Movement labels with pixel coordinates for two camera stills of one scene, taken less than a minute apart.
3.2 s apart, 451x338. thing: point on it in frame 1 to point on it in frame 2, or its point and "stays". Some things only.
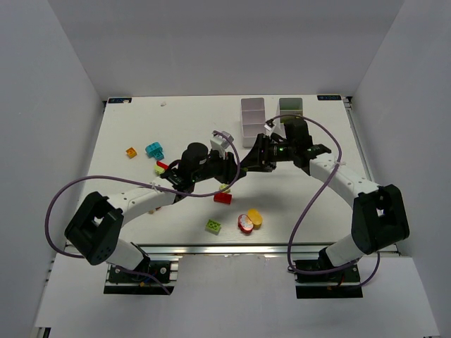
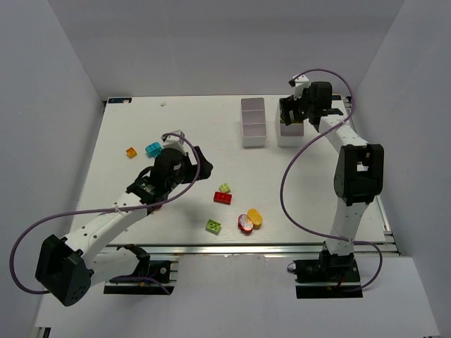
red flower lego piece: [245, 224] stays
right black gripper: [263, 152] to [291, 110]
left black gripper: [228, 168] to [192, 168]
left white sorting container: [253, 120] stays
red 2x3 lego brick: [223, 198] stays
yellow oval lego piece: [256, 217] stays
